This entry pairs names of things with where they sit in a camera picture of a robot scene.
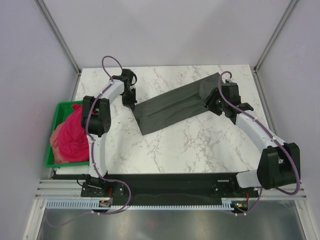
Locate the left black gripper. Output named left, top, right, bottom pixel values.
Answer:
left=121, top=88, right=137, bottom=112

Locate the dark grey t shirt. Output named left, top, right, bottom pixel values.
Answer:
left=132, top=72, right=220, bottom=136

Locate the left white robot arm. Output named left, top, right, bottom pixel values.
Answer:
left=81, top=69, right=137, bottom=197

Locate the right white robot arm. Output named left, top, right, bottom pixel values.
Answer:
left=204, top=86, right=301, bottom=197

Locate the green plastic bin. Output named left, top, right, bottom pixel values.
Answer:
left=44, top=100, right=90, bottom=168

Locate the pink t shirt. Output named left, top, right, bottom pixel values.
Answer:
left=49, top=104, right=89, bottom=164

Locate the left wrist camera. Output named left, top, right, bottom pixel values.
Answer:
left=121, top=68, right=138, bottom=86

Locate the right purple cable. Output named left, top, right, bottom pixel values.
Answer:
left=218, top=71, right=301, bottom=218

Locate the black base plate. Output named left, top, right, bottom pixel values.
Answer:
left=81, top=173, right=259, bottom=206

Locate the white slotted cable duct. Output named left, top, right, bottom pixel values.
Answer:
left=45, top=199, right=234, bottom=211

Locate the right aluminium frame post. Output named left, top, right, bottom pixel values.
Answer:
left=252, top=0, right=300, bottom=74

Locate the aluminium frame post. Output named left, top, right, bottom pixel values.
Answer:
left=35, top=0, right=82, bottom=75
left=252, top=0, right=300, bottom=74

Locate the left aluminium frame post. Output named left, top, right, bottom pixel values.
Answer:
left=35, top=0, right=82, bottom=75

